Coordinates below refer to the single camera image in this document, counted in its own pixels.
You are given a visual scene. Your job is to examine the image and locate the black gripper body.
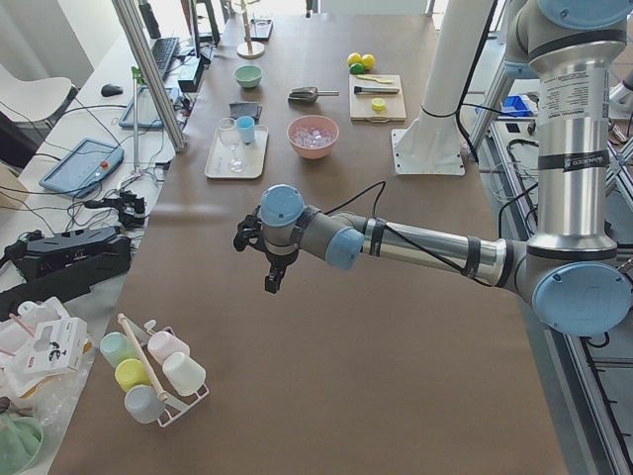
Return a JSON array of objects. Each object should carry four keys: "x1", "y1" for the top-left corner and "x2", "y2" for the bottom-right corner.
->
[{"x1": 232, "y1": 207, "x2": 263, "y2": 251}]

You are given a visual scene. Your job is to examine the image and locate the pink bowl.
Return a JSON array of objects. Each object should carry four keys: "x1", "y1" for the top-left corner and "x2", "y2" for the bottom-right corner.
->
[{"x1": 287, "y1": 115, "x2": 339, "y2": 159}]

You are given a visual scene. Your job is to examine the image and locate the steel ice scoop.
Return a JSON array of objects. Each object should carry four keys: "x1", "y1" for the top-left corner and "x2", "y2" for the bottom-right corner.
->
[{"x1": 288, "y1": 86, "x2": 339, "y2": 104}]

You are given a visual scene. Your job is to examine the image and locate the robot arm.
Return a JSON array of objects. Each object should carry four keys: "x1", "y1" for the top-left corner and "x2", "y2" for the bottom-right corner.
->
[{"x1": 233, "y1": 1, "x2": 632, "y2": 336}]

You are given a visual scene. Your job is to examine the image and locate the light blue cup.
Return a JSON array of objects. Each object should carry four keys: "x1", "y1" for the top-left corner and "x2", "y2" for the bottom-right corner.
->
[{"x1": 235, "y1": 116, "x2": 255, "y2": 144}]

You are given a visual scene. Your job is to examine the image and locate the ice cubes pile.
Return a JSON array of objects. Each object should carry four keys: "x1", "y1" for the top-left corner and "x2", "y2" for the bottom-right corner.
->
[{"x1": 291, "y1": 126, "x2": 335, "y2": 149}]

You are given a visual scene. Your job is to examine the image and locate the pink rack cup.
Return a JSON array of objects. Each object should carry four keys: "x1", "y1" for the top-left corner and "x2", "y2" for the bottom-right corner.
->
[{"x1": 147, "y1": 331, "x2": 190, "y2": 365}]

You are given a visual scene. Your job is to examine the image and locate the green rack cup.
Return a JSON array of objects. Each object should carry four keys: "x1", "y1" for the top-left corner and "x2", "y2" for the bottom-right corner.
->
[{"x1": 99, "y1": 332, "x2": 137, "y2": 369}]

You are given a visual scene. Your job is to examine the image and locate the yellow rack cup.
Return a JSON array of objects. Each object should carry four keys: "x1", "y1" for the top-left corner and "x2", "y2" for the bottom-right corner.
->
[{"x1": 115, "y1": 358, "x2": 151, "y2": 392}]

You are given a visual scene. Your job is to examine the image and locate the grey rack cup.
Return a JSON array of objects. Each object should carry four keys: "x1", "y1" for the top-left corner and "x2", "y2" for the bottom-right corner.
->
[{"x1": 125, "y1": 385, "x2": 165, "y2": 424}]

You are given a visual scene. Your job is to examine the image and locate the cream serving tray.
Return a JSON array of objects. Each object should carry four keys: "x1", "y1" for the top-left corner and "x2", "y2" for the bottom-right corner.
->
[{"x1": 204, "y1": 125, "x2": 268, "y2": 179}]

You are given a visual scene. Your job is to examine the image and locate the clear wine glass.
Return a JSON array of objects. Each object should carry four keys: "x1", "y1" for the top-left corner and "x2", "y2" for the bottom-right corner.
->
[{"x1": 219, "y1": 118, "x2": 245, "y2": 173}]

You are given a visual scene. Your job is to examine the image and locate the grey folded cloth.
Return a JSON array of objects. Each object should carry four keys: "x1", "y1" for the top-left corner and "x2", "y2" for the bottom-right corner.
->
[{"x1": 228, "y1": 101, "x2": 262, "y2": 124}]

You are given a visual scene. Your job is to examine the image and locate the blue teach pendant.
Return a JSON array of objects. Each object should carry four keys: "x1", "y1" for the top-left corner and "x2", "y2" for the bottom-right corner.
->
[
  {"x1": 118, "y1": 86, "x2": 163, "y2": 131},
  {"x1": 39, "y1": 139, "x2": 125, "y2": 198}
]

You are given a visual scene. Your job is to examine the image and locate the bamboo cutting board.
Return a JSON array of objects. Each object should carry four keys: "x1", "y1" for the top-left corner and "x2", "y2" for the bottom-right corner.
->
[{"x1": 348, "y1": 74, "x2": 407, "y2": 123}]

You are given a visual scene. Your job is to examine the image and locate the steel muddler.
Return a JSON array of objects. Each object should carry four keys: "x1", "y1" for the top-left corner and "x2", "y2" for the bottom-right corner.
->
[{"x1": 353, "y1": 85, "x2": 400, "y2": 95}]

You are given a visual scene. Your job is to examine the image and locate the wooden stand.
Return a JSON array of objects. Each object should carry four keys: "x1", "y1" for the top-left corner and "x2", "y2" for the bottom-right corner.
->
[{"x1": 236, "y1": 0, "x2": 265, "y2": 59}]

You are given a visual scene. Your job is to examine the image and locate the yellow lemon half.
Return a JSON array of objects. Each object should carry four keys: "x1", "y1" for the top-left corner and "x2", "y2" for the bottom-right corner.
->
[{"x1": 372, "y1": 98, "x2": 386, "y2": 111}]

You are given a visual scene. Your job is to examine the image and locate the yellow plastic knife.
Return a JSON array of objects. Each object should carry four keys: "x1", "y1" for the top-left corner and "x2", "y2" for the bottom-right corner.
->
[{"x1": 355, "y1": 74, "x2": 395, "y2": 84}]

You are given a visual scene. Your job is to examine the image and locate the green lime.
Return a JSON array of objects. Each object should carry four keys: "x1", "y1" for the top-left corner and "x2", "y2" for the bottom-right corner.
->
[{"x1": 349, "y1": 63, "x2": 366, "y2": 75}]

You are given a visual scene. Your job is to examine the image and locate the black computer mouse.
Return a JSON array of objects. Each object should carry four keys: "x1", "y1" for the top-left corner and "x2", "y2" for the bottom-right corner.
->
[{"x1": 101, "y1": 83, "x2": 124, "y2": 98}]

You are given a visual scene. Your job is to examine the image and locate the black keyboard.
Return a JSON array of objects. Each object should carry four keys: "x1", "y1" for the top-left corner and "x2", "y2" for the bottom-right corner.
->
[{"x1": 150, "y1": 37, "x2": 180, "y2": 78}]

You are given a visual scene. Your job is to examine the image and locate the black tray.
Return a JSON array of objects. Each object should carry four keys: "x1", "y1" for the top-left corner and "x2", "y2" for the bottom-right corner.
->
[{"x1": 248, "y1": 18, "x2": 273, "y2": 42}]

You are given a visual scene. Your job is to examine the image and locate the whole yellow lemon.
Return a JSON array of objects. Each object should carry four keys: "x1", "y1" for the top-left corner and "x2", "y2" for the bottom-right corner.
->
[
  {"x1": 347, "y1": 51, "x2": 362, "y2": 66},
  {"x1": 361, "y1": 53, "x2": 376, "y2": 70}
]

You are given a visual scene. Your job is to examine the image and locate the white cardboard box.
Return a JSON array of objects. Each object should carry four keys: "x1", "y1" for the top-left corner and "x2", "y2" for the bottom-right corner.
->
[{"x1": 25, "y1": 318, "x2": 87, "y2": 375}]

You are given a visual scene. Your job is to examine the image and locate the white chair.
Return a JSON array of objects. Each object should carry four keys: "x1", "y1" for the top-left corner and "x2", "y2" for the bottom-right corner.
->
[{"x1": 1, "y1": 65, "x2": 79, "y2": 129}]

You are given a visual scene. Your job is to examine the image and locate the blue plastic bin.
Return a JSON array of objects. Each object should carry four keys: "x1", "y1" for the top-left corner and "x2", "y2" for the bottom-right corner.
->
[{"x1": 500, "y1": 95, "x2": 535, "y2": 118}]

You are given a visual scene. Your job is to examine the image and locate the green bowl at edge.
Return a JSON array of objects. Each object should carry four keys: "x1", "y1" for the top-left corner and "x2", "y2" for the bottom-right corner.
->
[{"x1": 1, "y1": 414, "x2": 44, "y2": 474}]

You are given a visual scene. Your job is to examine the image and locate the aluminium frame post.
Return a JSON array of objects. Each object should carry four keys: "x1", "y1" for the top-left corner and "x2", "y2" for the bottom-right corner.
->
[{"x1": 112, "y1": 0, "x2": 186, "y2": 152}]

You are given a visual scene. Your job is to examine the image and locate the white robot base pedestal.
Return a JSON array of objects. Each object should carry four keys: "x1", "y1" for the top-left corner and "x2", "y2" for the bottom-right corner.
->
[{"x1": 392, "y1": 0, "x2": 497, "y2": 176}]

